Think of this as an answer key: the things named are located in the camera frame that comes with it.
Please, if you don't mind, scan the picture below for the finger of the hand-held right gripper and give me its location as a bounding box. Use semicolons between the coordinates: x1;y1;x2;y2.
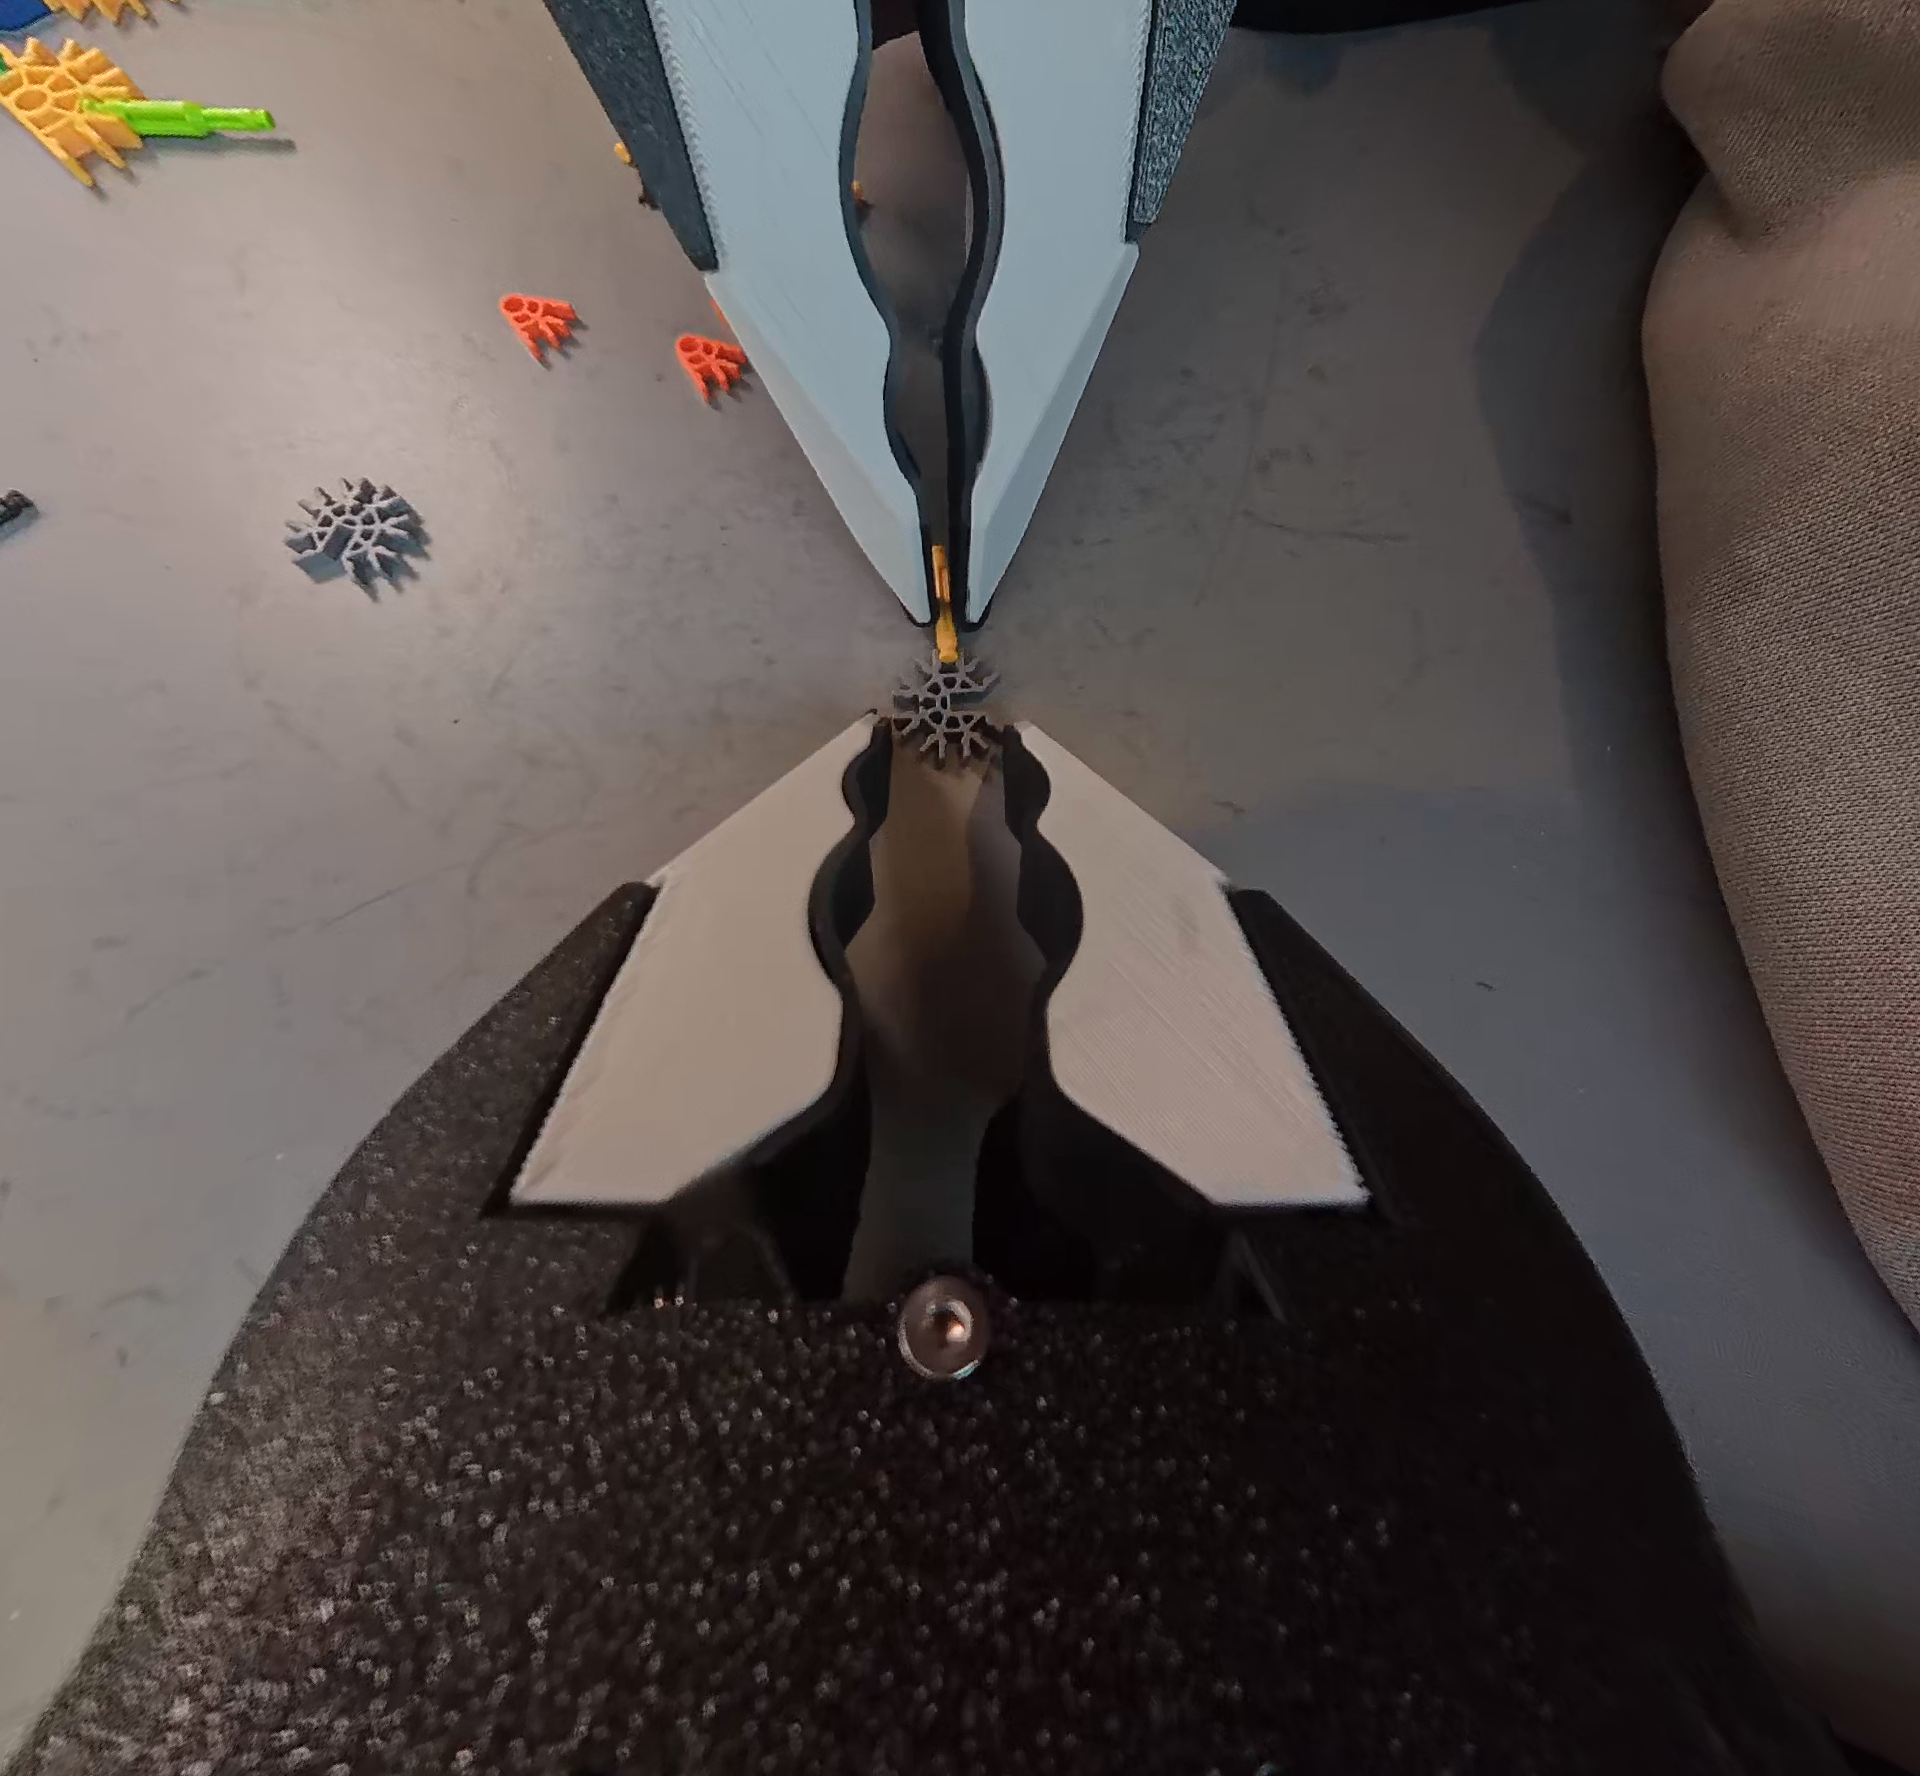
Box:
609;0;962;631
921;0;1175;626

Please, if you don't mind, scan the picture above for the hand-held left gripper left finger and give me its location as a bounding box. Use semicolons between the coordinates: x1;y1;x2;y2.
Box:
510;714;902;1215

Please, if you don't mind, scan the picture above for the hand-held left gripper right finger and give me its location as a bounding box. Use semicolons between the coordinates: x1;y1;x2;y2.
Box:
1003;723;1369;1215

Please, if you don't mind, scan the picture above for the grey snowflake connector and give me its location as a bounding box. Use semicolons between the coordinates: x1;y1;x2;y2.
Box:
889;656;1003;765
285;479;431;593

